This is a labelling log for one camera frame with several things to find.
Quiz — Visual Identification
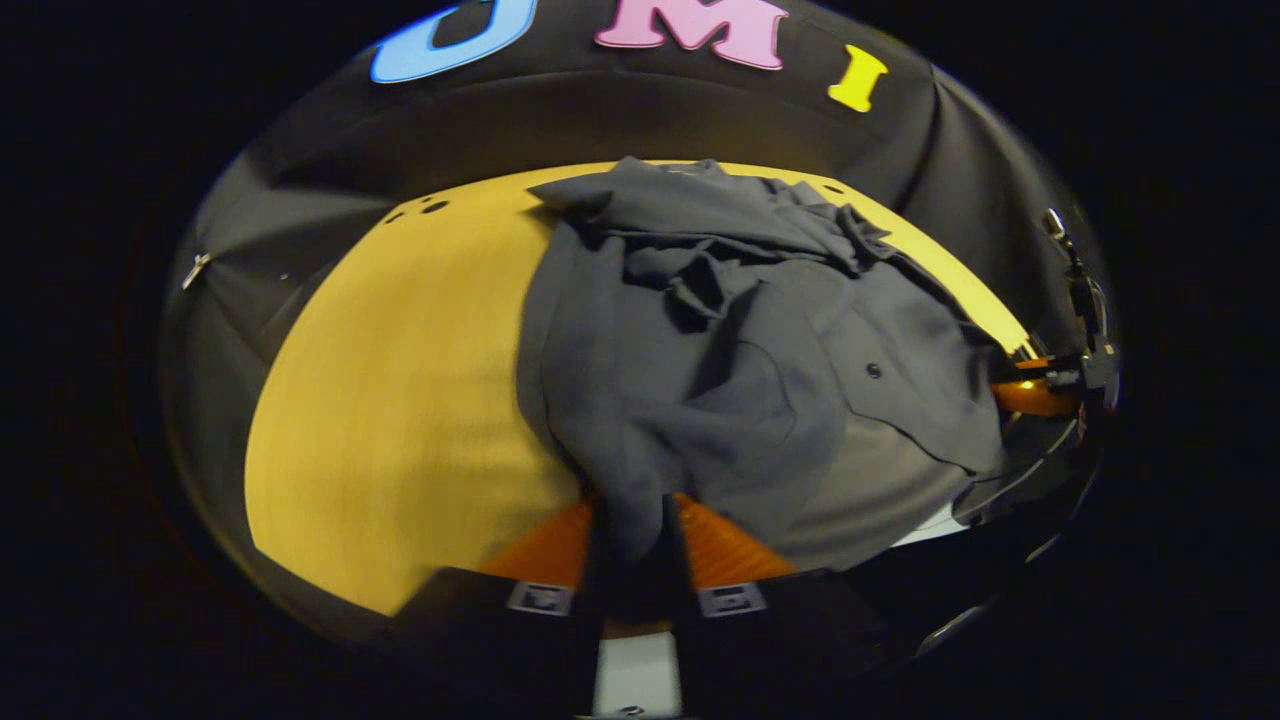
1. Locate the black backdrop cloth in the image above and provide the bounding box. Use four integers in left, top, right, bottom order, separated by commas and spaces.
158, 0, 1113, 641

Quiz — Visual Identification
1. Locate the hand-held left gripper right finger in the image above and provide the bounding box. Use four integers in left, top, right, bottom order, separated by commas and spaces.
665, 492, 901, 703

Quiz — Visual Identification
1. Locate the grey collared shirt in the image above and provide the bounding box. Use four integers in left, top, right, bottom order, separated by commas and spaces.
515, 155, 1011, 621

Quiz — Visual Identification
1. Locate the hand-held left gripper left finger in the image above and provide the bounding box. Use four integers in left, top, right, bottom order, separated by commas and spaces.
395, 495, 611, 703

